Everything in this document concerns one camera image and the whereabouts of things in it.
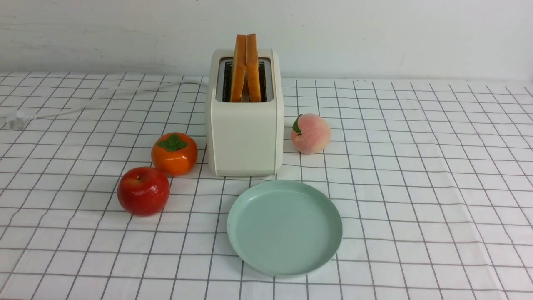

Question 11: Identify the toast slice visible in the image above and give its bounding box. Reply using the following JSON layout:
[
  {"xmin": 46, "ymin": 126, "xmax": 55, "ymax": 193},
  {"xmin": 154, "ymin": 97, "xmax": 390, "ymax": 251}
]
[
  {"xmin": 230, "ymin": 34, "xmax": 247, "ymax": 103},
  {"xmin": 246, "ymin": 34, "xmax": 262, "ymax": 103}
]

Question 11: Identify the cream white toaster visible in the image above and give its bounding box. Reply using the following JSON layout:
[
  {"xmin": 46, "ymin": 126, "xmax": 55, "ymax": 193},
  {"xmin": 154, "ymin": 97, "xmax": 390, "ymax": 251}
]
[{"xmin": 205, "ymin": 49, "xmax": 284, "ymax": 177}]

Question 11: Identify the pink peach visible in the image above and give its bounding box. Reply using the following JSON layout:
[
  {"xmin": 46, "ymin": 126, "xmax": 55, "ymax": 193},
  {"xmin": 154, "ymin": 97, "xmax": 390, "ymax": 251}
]
[{"xmin": 291, "ymin": 113, "xmax": 331, "ymax": 155}]

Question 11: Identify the mint green plate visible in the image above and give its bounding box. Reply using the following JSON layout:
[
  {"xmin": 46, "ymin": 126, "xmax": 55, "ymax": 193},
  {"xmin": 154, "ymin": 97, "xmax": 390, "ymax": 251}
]
[{"xmin": 227, "ymin": 179, "xmax": 343, "ymax": 277}]

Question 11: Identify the orange persimmon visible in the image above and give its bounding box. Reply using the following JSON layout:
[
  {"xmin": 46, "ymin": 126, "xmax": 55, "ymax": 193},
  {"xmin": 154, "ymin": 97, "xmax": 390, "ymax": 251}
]
[{"xmin": 151, "ymin": 132, "xmax": 198, "ymax": 177}]

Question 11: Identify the red apple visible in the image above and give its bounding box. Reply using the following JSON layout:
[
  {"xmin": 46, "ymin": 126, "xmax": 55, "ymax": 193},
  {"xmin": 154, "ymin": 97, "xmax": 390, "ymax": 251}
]
[{"xmin": 117, "ymin": 166, "xmax": 170, "ymax": 216}]

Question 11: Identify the white checkered tablecloth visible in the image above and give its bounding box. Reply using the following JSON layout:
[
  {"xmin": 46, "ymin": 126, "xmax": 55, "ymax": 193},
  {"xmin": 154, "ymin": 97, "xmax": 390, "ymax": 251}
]
[{"xmin": 0, "ymin": 72, "xmax": 533, "ymax": 300}]

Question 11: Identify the white power cord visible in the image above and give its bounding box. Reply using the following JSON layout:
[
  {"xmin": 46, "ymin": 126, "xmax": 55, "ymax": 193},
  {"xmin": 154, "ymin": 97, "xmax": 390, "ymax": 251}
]
[{"xmin": 5, "ymin": 79, "xmax": 209, "ymax": 130}]

